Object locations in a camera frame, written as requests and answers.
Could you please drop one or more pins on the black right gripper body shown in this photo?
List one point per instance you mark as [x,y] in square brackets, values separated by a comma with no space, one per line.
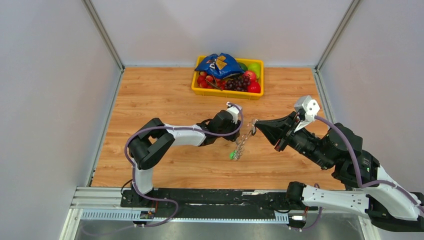
[279,144]

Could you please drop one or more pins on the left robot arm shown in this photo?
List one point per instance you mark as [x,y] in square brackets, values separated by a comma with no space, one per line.
[145,148]

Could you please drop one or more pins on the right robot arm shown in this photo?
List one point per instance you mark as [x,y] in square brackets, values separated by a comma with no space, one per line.
[378,198]

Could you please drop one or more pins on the red tomato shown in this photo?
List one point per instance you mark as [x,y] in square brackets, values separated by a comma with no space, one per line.
[254,87]

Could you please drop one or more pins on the green key tag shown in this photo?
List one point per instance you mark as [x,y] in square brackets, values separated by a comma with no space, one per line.
[233,155]

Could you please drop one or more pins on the red apple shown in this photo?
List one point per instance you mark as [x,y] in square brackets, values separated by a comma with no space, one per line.
[250,76]

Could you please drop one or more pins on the purple grape bunch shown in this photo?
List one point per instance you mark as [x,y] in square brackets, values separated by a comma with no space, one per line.
[238,83]

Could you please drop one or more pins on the green apple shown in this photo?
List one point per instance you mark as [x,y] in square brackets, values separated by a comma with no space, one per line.
[256,68]

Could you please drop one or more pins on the dark green avocado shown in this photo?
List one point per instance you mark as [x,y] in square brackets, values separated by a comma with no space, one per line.
[243,66]

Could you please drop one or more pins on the blue chips bag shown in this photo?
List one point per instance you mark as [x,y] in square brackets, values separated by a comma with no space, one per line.
[220,66]

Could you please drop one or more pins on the red cherry cluster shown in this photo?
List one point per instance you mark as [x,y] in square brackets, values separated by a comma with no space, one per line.
[207,81]

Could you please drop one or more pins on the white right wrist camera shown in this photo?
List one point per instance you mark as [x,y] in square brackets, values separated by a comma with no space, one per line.
[307,108]

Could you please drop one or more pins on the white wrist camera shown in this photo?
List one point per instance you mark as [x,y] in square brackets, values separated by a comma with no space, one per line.
[235,110]
[307,108]

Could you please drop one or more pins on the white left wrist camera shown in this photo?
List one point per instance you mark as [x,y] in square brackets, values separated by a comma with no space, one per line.
[235,110]

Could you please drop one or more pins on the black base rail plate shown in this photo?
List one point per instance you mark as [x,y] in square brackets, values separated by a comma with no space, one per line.
[211,203]

